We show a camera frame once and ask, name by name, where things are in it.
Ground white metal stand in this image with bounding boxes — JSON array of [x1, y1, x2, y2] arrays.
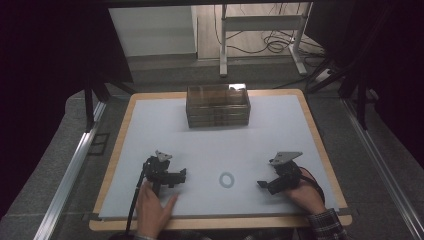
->
[[219, 3, 313, 78]]

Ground black floor frame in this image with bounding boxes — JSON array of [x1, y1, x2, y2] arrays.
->
[[87, 132, 111, 156]]

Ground brown transparent drawer box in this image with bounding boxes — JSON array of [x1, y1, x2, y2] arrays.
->
[[185, 83, 252, 129]]

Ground person's right hand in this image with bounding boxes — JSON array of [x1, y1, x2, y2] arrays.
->
[[285, 167, 327, 215]]

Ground black metal stand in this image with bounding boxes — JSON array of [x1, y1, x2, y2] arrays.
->
[[306, 55, 372, 131], [82, 77, 136, 133]]

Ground white cabinet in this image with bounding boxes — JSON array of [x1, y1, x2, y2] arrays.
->
[[108, 5, 198, 58]]

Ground aluminium rail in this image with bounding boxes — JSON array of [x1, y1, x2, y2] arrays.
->
[[342, 98, 424, 240], [33, 101, 108, 240]]

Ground translucent white ring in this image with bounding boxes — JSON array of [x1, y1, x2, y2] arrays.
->
[[218, 171, 236, 189]]

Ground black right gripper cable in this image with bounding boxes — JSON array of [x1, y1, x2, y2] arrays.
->
[[297, 166, 326, 205]]

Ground white table mat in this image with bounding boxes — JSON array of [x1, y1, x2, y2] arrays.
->
[[98, 94, 341, 221]]

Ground white power strip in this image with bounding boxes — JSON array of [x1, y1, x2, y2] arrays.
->
[[313, 68, 335, 84]]

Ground person's left hand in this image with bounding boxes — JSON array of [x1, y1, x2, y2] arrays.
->
[[135, 179, 180, 240]]

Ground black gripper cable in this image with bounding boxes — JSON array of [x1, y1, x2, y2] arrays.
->
[[297, 166, 326, 205], [124, 168, 148, 236]]

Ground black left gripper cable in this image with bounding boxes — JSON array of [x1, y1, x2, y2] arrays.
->
[[124, 168, 148, 236]]

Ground black floor cables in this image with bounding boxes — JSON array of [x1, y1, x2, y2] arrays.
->
[[213, 4, 326, 57]]

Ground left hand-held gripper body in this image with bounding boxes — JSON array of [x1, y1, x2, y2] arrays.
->
[[142, 150, 174, 198]]

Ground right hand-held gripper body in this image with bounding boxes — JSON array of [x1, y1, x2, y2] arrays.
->
[[266, 151, 304, 196]]

